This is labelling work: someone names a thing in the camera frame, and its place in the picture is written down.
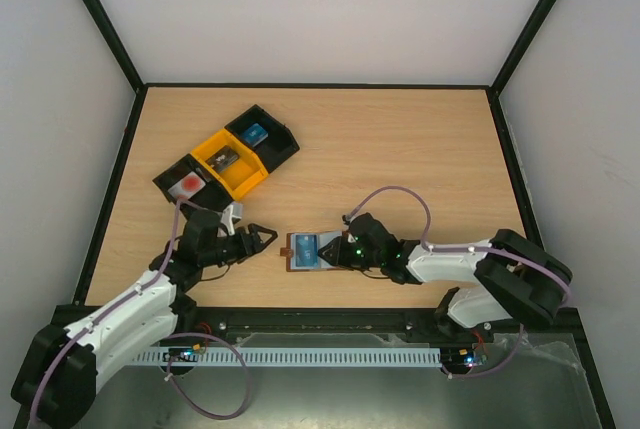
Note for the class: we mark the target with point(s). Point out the brown leather card holder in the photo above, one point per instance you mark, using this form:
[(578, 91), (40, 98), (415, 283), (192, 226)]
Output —
[(325, 239)]

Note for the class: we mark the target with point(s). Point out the black frame post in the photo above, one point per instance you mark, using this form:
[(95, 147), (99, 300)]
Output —
[(108, 32), (526, 37)]

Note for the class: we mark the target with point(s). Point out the black plastic bin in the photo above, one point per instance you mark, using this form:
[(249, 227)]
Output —
[(213, 196), (272, 141)]

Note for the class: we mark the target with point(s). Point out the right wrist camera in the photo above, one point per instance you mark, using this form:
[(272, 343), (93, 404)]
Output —
[(350, 221)]

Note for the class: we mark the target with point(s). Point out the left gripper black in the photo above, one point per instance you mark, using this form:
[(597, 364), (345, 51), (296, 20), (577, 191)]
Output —
[(253, 229)]

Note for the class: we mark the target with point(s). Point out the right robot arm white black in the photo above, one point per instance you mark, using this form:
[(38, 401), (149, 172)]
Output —
[(501, 278)]

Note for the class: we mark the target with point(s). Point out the yellow plastic bin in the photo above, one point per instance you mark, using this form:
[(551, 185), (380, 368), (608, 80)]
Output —
[(242, 176)]

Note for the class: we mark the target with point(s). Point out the white red card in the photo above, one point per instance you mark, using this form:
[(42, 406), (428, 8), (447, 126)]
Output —
[(187, 186)]

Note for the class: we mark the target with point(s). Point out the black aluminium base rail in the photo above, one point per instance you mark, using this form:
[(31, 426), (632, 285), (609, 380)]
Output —
[(411, 325)]

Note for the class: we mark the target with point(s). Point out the light blue slotted cable duct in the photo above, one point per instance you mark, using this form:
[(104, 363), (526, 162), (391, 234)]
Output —
[(314, 357)]

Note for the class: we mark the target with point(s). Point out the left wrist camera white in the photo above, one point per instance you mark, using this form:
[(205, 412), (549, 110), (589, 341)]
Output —
[(232, 214)]

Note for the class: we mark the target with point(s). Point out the blue vip card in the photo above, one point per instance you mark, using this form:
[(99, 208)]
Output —
[(305, 251)]

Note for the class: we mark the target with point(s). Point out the black frame post right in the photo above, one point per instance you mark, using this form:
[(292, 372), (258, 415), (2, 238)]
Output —
[(526, 37)]

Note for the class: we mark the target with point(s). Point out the black plastic bin far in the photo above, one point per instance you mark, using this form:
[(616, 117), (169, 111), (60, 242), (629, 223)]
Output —
[(272, 141)]

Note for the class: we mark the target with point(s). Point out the black plastic bin near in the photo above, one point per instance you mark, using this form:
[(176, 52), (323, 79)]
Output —
[(213, 196)]

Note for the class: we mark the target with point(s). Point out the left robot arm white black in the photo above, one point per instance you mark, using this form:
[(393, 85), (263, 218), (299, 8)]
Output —
[(65, 367)]

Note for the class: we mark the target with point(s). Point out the black frame post left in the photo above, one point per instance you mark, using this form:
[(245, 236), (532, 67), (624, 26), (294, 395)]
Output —
[(108, 32)]

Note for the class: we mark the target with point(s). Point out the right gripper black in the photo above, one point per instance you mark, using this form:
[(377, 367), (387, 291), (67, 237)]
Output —
[(344, 251)]

